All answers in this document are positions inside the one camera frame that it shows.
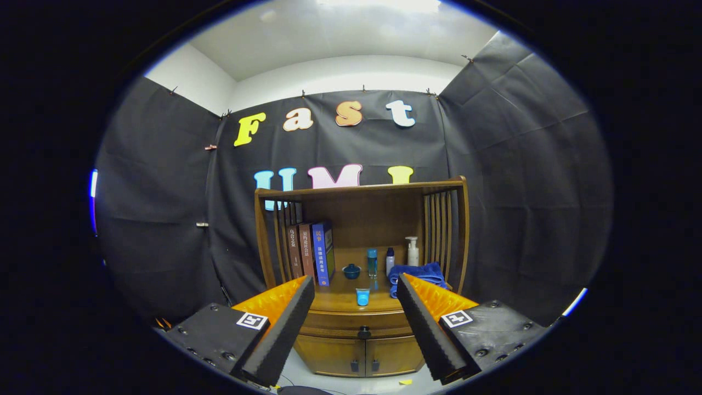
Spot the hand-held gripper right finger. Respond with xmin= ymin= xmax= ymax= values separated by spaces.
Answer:
xmin=396 ymin=273 xmax=549 ymax=386

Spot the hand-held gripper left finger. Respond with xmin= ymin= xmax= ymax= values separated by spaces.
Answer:
xmin=159 ymin=275 xmax=316 ymax=387

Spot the wooden drawer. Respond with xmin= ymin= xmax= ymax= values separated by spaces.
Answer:
xmin=302 ymin=310 xmax=413 ymax=340

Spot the wooden cabinet door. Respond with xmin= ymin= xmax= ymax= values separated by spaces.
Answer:
xmin=293 ymin=335 xmax=365 ymax=377
xmin=365 ymin=336 xmax=426 ymax=377

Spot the wooden countertop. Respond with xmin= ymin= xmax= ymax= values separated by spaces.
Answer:
xmin=285 ymin=263 xmax=453 ymax=314

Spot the wooden cabinet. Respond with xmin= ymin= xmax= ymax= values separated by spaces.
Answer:
xmin=254 ymin=176 xmax=471 ymax=378

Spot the blue folded towel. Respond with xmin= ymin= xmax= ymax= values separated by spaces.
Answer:
xmin=388 ymin=262 xmax=453 ymax=300

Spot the brown book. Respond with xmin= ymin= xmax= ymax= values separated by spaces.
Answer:
xmin=299 ymin=223 xmax=317 ymax=278
xmin=286 ymin=225 xmax=304 ymax=279

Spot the blue book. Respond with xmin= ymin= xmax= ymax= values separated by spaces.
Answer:
xmin=312 ymin=221 xmax=336 ymax=287

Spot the black backdrop cloth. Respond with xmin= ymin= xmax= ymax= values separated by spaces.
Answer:
xmin=93 ymin=30 xmax=614 ymax=330

